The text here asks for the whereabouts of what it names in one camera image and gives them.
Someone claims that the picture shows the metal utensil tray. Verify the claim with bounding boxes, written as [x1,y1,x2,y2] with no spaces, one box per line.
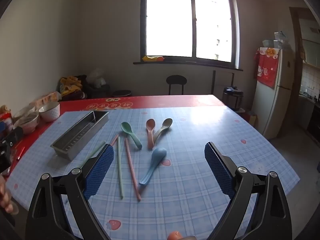
[50,110,110,162]

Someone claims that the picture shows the person's left hand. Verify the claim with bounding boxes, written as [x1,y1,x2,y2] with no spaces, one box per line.
[0,175,13,214]

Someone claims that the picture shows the dark basket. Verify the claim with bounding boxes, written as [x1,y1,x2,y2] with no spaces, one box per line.
[86,84,110,99]

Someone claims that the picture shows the rice cooker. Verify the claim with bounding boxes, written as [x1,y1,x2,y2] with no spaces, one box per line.
[222,86,244,111]

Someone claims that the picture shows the dark kitchen cabinet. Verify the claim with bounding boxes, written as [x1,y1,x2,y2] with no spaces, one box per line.
[297,95,320,135]

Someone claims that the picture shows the yellow bag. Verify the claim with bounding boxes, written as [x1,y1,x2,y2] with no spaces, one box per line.
[59,76,83,97]

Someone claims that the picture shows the clear plastic containers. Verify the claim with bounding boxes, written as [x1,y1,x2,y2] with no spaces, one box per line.
[262,31,290,49]

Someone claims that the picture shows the snack packets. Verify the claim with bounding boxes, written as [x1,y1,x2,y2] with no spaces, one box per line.
[0,104,14,133]

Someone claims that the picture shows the red printed cloth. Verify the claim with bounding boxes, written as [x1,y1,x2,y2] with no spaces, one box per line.
[254,47,280,88]

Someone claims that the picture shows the green chopstick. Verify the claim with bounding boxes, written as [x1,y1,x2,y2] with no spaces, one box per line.
[117,136,124,200]
[79,141,107,169]

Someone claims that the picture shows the glass bowl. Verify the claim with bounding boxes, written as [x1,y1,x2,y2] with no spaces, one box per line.
[14,111,40,134]

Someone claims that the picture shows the white bowl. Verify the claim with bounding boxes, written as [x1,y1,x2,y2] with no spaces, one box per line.
[39,102,61,122]

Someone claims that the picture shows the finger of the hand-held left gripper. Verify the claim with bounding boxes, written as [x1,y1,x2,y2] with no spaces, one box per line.
[5,126,24,143]

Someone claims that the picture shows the window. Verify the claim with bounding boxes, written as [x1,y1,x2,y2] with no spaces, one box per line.
[133,0,244,72]

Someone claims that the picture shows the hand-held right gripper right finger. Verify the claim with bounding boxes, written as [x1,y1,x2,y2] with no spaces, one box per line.
[204,142,293,240]

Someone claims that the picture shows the small cardboard box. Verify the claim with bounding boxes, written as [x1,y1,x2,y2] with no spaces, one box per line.
[246,114,258,128]

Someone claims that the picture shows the black chair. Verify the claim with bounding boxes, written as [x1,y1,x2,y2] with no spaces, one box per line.
[166,75,187,95]

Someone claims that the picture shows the beige spoon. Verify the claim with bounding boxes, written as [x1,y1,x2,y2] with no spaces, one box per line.
[153,118,173,142]

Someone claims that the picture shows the green spoon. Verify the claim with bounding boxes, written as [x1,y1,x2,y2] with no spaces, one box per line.
[121,122,142,150]

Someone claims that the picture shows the yellow packet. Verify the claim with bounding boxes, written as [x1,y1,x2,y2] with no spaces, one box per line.
[142,56,164,63]

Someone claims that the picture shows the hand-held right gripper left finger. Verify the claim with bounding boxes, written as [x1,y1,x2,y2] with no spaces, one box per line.
[25,144,115,240]

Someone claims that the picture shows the blue spoon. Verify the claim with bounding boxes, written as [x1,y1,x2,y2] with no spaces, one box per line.
[139,147,167,186]

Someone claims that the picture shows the clear plastic bag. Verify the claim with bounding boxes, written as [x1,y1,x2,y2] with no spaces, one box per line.
[86,68,107,88]

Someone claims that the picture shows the printed cardboard box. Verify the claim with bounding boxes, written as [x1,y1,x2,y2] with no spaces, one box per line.
[29,92,62,108]

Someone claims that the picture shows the blue plaid table mat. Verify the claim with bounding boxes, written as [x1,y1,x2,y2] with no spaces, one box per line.
[5,106,300,240]

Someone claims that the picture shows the pink spoon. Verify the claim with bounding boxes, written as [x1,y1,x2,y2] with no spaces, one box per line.
[146,119,156,149]

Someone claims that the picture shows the dark metal frame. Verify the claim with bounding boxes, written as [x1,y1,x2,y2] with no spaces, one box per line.
[212,70,235,94]

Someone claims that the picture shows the white fridge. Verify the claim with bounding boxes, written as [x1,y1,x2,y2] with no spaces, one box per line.
[254,47,297,140]

